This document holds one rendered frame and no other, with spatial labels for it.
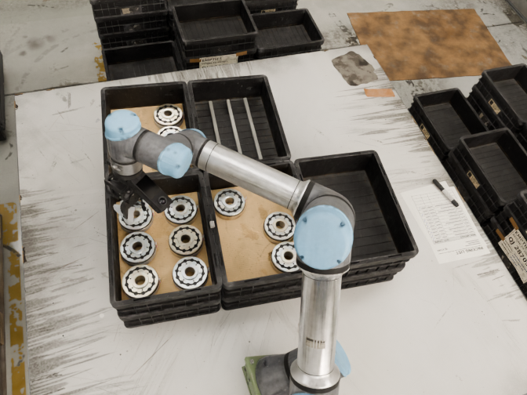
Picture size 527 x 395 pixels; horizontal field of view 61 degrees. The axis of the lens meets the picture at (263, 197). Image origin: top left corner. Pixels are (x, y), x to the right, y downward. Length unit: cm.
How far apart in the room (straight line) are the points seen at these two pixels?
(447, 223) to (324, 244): 98
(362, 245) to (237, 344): 51
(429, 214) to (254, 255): 73
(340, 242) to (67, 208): 108
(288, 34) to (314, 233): 205
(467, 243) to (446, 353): 43
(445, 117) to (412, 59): 84
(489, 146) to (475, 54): 133
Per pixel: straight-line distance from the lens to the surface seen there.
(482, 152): 259
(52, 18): 362
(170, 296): 125
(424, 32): 382
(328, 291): 96
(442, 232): 179
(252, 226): 144
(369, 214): 155
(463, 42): 389
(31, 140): 191
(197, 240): 138
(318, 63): 218
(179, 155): 97
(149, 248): 139
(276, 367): 127
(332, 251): 89
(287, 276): 128
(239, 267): 138
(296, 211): 104
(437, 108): 284
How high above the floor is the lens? 210
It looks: 58 degrees down
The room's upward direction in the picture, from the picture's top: 11 degrees clockwise
